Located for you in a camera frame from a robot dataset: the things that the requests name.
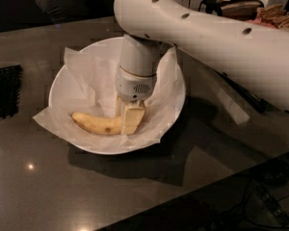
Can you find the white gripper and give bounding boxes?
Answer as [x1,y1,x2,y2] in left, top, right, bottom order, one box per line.
[115,66,157,135]

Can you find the yellow banana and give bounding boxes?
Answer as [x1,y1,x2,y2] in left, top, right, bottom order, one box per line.
[71,112,121,135]

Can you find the white paper liner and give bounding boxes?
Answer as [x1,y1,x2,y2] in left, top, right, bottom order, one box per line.
[32,43,186,152]

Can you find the black grid mat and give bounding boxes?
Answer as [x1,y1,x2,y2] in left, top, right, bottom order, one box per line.
[0,65,22,118]

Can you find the white bowl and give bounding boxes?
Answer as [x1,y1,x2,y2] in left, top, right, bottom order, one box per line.
[48,37,187,156]

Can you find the person in dark clothes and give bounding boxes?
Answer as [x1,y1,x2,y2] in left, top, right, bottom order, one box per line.
[36,0,114,24]

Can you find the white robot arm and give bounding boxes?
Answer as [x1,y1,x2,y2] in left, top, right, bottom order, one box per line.
[114,0,289,112]

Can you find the black cables under table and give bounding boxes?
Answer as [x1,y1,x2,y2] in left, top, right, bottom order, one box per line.
[205,164,289,231]

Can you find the black napkin dispenser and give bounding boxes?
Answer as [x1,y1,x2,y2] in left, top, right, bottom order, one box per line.
[198,0,264,20]

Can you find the black condiment caddy rack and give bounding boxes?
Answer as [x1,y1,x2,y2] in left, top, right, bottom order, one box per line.
[219,73,269,114]

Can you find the pink sugar packets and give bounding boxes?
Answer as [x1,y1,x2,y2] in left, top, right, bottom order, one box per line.
[246,18,269,26]

